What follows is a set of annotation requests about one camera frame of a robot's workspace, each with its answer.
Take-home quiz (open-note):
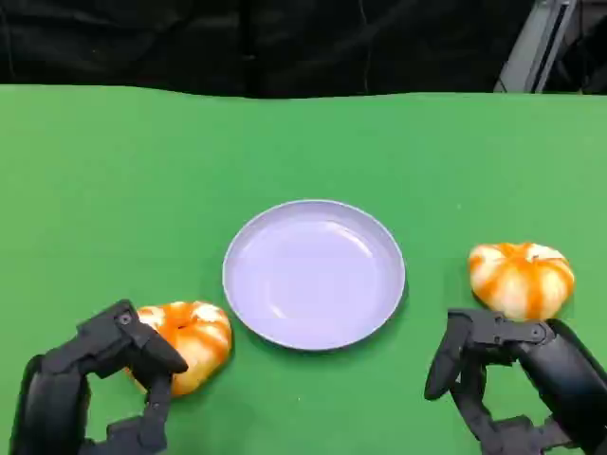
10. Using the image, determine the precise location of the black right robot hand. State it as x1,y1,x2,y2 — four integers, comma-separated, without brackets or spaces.
423,307,607,455

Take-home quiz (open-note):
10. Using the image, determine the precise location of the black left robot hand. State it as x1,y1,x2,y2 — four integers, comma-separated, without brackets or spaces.
9,298,190,455

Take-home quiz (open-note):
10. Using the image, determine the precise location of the orange and white bread roll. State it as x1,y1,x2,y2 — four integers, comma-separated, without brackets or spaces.
123,300,233,398
468,242,576,322

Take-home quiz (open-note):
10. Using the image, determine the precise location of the lilac plate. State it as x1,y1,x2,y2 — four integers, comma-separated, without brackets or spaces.
221,198,408,352

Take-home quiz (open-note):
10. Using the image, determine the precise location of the black backdrop curtain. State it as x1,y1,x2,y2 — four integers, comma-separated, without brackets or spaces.
0,0,607,100

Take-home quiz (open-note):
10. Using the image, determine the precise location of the grey metal frame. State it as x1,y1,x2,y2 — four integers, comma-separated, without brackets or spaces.
492,0,582,94

